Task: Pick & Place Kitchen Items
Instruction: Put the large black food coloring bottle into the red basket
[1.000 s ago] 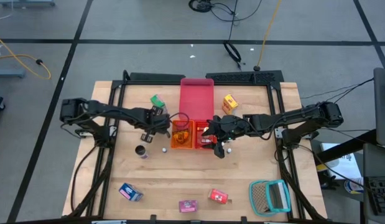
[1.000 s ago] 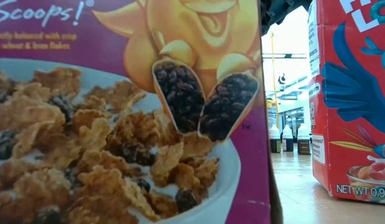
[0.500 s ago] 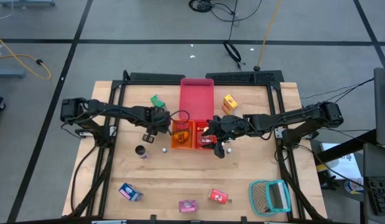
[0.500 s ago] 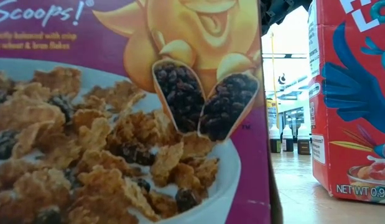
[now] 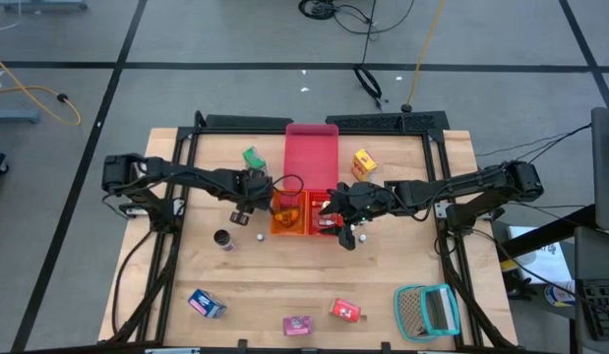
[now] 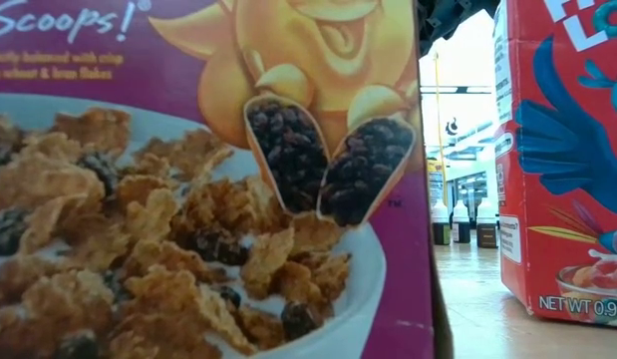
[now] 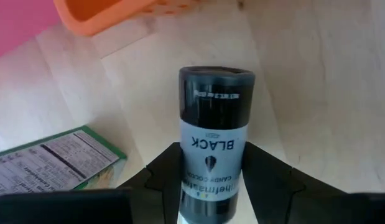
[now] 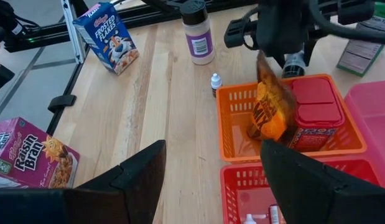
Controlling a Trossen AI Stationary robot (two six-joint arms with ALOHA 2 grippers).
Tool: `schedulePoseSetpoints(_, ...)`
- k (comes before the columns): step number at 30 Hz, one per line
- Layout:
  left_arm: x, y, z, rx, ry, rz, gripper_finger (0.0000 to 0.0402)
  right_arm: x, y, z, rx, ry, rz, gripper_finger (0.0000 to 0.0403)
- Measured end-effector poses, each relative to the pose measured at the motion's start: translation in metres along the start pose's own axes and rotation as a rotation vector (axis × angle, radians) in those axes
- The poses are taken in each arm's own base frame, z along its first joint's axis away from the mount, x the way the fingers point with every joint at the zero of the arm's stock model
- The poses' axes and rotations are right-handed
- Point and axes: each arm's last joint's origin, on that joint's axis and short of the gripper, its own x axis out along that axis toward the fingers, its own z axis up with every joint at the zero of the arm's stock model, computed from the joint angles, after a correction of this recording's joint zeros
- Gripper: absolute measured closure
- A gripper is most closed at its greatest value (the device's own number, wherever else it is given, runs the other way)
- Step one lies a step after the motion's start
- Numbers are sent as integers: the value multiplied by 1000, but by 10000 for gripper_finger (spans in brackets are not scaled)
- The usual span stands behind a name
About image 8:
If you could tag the black table edge clamp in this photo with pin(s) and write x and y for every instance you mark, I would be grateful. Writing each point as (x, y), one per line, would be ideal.
(61, 102)

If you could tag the blue Frosted Flakes cereal box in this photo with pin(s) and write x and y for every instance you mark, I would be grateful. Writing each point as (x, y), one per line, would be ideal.
(108, 37)

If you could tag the orange plastic basket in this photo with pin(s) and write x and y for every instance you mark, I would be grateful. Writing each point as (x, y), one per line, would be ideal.
(235, 124)

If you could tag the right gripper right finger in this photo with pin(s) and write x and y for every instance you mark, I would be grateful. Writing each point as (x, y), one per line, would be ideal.
(298, 193)

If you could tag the spice jar with black lid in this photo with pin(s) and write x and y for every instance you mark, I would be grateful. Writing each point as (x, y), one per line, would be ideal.
(198, 40)

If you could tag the pink plastic tray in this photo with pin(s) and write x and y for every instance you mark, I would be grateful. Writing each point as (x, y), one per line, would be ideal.
(372, 124)

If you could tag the Raisin Bran cereal box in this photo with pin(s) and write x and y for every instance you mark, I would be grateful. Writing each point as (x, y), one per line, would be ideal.
(30, 155)

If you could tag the red plastic basket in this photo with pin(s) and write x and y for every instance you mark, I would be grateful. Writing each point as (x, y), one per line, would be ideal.
(242, 186)

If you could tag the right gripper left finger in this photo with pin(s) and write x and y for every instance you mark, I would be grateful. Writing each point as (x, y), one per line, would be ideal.
(139, 174)

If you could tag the green Apple Jacks cereal box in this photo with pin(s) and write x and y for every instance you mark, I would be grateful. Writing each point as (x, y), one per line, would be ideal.
(360, 53)

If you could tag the brown orange snack bag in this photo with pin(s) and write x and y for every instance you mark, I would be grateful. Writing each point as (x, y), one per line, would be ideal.
(270, 109)

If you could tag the red lidded spice container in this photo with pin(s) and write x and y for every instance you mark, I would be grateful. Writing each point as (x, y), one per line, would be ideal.
(316, 105)

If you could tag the silver aluminium extrusion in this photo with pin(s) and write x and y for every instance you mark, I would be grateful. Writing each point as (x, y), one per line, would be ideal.
(74, 34)

